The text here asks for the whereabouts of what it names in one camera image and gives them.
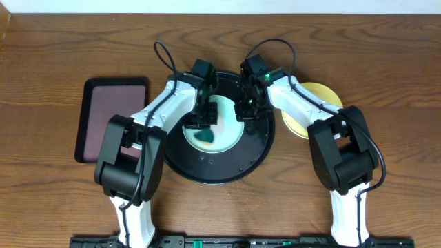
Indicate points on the round black serving tray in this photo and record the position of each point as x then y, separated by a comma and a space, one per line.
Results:
225, 167

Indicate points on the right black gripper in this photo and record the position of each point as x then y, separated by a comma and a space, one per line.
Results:
241, 114

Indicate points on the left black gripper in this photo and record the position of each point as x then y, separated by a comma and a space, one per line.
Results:
213, 120

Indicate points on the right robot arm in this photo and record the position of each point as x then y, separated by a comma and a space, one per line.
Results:
343, 152

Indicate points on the light blue plate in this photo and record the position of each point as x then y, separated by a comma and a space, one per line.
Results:
227, 131

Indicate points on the yellow plate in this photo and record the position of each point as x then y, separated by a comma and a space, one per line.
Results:
321, 91

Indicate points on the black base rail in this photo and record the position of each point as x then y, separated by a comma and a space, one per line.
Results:
203, 242

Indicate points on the green and orange sponge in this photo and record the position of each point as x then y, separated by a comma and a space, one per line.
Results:
205, 136

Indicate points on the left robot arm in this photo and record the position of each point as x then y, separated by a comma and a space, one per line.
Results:
130, 162

